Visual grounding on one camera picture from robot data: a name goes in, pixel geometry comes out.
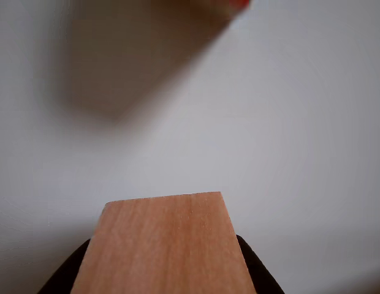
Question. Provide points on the wooden cube with green face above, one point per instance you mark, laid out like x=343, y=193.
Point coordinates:
x=165, y=245

